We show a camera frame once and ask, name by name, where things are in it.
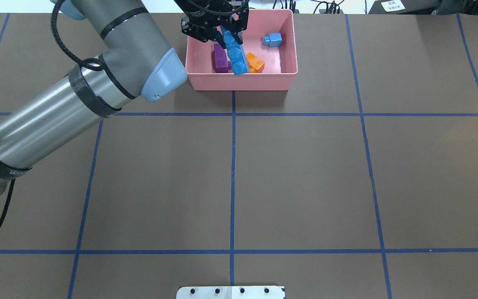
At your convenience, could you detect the long blue studded block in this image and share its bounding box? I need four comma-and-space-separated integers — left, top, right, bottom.
221, 27, 250, 76

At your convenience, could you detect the orange block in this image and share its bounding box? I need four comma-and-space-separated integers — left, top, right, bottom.
245, 52, 265, 73

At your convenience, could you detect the small blue block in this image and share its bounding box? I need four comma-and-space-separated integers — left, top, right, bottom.
262, 32, 283, 48

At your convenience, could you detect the purple block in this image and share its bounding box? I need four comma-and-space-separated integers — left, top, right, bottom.
212, 43, 232, 74

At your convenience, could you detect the pink plastic box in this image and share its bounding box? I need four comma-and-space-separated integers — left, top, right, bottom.
185, 9, 298, 91

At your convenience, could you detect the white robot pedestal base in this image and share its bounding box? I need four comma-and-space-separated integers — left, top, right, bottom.
176, 285, 286, 299

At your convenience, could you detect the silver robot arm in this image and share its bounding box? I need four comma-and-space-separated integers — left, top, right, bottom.
0, 0, 188, 195

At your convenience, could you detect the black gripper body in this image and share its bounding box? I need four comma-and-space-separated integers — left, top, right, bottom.
175, 0, 250, 44

